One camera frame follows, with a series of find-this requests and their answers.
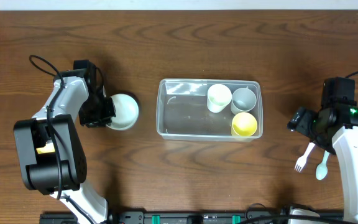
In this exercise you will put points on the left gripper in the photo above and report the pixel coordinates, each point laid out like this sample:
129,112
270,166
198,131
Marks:
109,112

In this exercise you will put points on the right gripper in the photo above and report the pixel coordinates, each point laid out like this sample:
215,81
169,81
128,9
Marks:
301,121

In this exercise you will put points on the white bowl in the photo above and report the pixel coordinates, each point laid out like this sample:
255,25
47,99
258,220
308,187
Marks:
127,112

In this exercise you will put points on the yellow bowl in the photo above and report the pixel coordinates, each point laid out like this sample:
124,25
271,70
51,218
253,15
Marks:
48,148

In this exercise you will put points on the yellow cup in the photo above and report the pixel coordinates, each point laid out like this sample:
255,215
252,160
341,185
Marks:
243,124

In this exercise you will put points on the grey cup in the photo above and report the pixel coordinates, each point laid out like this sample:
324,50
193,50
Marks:
243,100

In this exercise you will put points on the white cup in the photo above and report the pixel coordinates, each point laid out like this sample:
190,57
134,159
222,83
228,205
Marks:
218,97

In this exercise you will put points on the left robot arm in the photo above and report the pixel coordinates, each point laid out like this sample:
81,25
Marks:
51,157

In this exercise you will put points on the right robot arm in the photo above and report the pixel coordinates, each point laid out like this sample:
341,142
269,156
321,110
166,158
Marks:
334,128

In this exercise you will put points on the clear plastic container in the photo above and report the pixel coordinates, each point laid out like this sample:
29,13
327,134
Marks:
182,112

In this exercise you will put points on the pale pink plastic fork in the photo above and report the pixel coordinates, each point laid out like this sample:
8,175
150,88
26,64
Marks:
302,160

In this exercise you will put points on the pale green plastic spoon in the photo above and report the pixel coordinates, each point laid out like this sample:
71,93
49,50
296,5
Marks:
322,169

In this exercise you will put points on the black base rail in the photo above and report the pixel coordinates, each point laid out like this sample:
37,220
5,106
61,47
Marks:
254,211

